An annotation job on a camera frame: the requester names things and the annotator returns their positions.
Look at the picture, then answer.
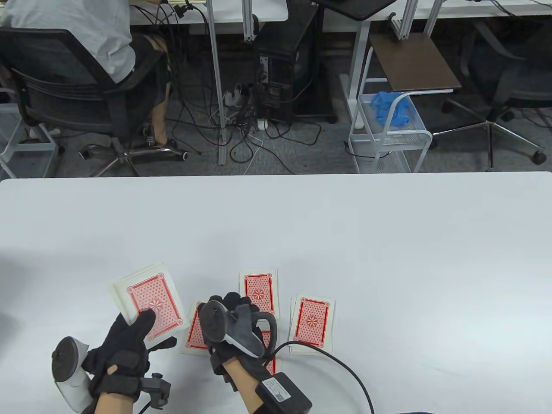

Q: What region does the person's right hand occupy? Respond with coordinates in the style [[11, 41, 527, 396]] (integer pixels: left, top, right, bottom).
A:
[[200, 292, 277, 391]]

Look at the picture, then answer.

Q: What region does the person's left hand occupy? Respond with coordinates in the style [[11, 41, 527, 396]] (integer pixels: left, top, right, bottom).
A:
[[81, 308, 177, 404]]

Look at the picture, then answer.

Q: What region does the deck of red-backed playing cards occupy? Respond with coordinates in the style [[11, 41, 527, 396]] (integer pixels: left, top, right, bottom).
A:
[[113, 264, 189, 343]]

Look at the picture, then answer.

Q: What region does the person's left forearm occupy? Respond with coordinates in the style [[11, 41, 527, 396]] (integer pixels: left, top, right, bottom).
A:
[[93, 390, 138, 414]]

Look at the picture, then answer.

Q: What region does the person's right forearm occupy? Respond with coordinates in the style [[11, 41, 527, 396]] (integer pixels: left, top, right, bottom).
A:
[[224, 360, 268, 414]]

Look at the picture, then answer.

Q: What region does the dark grey right controller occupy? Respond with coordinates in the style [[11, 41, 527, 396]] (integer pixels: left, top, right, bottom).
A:
[[199, 301, 277, 358]]

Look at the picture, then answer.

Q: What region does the grey and white left controller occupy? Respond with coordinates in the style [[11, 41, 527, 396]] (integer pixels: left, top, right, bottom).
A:
[[51, 336, 93, 412]]

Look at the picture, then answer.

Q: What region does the white metal rack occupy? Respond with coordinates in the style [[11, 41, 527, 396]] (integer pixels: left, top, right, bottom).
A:
[[0, 88, 59, 178]]

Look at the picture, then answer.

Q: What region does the black mesh office chair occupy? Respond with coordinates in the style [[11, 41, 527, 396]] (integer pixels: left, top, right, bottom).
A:
[[0, 28, 190, 177]]

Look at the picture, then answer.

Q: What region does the white power strip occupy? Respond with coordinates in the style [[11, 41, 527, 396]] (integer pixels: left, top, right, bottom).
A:
[[222, 84, 244, 108]]

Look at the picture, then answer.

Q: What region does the blue plastic bag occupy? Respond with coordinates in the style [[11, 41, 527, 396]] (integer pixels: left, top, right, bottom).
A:
[[371, 91, 412, 129]]

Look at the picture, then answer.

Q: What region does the black computer tower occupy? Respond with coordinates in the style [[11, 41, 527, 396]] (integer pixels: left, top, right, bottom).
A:
[[254, 4, 338, 125]]

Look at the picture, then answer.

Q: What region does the white office desk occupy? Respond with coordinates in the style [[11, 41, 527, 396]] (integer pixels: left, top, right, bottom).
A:
[[129, 0, 289, 25], [323, 0, 552, 130]]

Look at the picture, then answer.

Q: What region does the brown wooden board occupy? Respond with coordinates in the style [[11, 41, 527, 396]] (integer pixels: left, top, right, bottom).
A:
[[369, 32, 462, 93]]

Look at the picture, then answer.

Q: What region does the black tray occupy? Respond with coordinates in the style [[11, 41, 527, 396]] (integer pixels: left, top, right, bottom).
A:
[[311, 0, 396, 21]]

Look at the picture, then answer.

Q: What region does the dark grey office chair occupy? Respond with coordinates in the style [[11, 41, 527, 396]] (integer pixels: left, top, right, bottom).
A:
[[431, 19, 552, 171]]

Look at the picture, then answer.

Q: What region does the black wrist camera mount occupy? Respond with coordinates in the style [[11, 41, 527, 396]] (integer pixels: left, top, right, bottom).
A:
[[138, 373, 172, 410]]

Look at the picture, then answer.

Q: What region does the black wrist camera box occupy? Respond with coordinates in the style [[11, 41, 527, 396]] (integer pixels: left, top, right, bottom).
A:
[[255, 373, 312, 414]]

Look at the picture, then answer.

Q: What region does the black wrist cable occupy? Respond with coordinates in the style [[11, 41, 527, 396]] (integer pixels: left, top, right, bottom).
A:
[[272, 341, 375, 414]]

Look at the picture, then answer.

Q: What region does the tangle of black cables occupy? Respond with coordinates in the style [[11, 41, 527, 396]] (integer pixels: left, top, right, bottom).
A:
[[134, 0, 322, 175]]

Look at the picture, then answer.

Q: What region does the long aluminium profile post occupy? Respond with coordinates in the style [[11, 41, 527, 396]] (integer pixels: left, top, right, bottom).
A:
[[205, 0, 228, 166]]

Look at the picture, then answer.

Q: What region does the white wire cart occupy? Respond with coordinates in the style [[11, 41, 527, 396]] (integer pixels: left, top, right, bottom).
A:
[[348, 45, 433, 174]]

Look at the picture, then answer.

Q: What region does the short aluminium profile post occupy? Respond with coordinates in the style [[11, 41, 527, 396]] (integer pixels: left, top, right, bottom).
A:
[[423, 0, 445, 37], [390, 0, 419, 40], [241, 0, 256, 43]]

